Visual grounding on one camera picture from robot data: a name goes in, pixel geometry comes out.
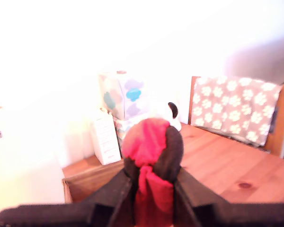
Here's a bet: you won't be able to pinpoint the red and black footbag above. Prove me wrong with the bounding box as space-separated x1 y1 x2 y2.
121 118 185 226

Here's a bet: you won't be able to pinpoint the cardboard dice tower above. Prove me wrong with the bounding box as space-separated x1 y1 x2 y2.
62 160 126 204

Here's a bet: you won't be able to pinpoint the slim white printed box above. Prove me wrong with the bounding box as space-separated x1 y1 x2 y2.
90 108 122 166

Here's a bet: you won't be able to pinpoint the tissue box with triangle pattern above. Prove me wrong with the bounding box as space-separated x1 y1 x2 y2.
113 113 145 157

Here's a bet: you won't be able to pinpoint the grey paw print cloth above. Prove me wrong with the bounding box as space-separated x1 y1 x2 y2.
190 76 283 147

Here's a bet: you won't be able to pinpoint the tissue box with cloud print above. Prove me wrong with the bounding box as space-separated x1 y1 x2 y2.
98 70 152 121

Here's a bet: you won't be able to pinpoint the wooden chair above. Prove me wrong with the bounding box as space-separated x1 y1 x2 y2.
188 75 284 159

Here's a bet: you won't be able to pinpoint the small white round camera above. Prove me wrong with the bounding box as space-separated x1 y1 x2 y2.
151 101 182 132

